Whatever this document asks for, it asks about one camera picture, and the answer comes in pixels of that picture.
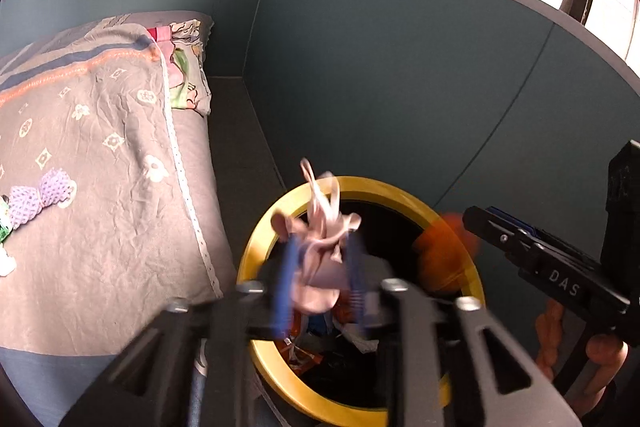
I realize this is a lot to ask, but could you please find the grey patterned blanket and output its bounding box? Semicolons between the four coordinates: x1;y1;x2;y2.
0;11;238;355

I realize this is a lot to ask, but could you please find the purple foam net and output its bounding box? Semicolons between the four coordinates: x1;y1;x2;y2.
7;169;78;230

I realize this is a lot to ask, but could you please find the pink plastic bag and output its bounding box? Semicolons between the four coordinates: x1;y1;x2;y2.
270;158;363;315

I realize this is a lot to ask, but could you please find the person's right hand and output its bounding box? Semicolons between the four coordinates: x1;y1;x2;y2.
535;297;628;415

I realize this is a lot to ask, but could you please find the floral pillow at bed edge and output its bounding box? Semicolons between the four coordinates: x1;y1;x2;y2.
145;19;215;116

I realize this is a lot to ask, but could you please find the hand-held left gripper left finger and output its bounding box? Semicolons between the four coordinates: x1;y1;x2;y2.
60;239;301;427

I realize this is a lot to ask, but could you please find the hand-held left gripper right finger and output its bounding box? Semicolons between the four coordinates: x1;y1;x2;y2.
345;234;583;427

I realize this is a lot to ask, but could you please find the yellow-rimmed black trash bin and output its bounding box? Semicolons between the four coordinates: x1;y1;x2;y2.
236;176;488;427

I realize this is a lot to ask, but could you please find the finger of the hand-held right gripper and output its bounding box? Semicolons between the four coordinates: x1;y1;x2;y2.
487;206;601;270
462;206;546;278

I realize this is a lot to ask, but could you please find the blue printed bedsheet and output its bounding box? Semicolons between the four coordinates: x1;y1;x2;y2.
0;339;281;427

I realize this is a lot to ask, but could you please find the green wrapper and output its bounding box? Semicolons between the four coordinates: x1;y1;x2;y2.
0;196;13;243

